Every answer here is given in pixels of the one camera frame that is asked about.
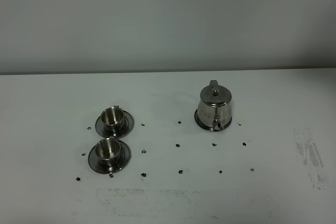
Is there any stainless steel teapot coaster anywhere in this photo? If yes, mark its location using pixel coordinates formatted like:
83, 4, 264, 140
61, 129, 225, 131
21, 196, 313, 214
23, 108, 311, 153
194, 110, 232, 132

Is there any near stainless steel saucer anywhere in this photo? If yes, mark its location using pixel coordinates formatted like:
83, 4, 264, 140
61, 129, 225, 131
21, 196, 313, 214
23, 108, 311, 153
88, 140, 131, 174

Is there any near stainless steel teacup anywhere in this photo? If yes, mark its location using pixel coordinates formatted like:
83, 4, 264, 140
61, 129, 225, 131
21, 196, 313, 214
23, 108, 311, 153
94, 137, 121, 161

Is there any stainless steel saucer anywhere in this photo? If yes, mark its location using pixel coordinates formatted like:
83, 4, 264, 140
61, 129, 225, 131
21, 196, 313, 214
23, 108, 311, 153
95, 110, 134, 138
88, 140, 131, 174

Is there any far stainless steel teacup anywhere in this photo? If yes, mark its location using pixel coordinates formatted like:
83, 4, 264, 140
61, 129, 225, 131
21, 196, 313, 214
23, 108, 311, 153
100, 105, 125, 128

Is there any stainless steel teacup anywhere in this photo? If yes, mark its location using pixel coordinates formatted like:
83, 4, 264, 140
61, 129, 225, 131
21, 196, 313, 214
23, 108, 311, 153
100, 105, 125, 128
94, 137, 121, 161

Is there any far stainless steel saucer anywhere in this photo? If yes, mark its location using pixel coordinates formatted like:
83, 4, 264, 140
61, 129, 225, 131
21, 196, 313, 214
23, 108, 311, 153
95, 110, 134, 138

